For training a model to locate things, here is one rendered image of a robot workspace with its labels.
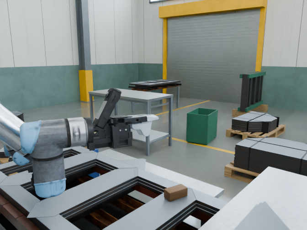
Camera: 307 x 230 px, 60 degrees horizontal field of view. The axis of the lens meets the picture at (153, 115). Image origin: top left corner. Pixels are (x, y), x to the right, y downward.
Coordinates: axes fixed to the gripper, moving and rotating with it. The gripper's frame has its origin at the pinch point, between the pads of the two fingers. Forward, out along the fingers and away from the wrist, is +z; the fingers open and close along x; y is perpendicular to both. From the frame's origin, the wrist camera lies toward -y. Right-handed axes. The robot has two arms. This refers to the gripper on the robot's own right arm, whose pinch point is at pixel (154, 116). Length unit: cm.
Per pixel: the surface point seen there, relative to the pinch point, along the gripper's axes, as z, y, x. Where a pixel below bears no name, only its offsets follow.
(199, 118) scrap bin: 246, 50, -334
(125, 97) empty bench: 114, 3, -357
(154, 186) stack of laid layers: 32, 51, -74
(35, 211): -35, 50, -72
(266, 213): 42, 40, 2
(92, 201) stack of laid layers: -6, 52, -73
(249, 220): 32, 39, 3
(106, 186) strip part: 4, 48, -82
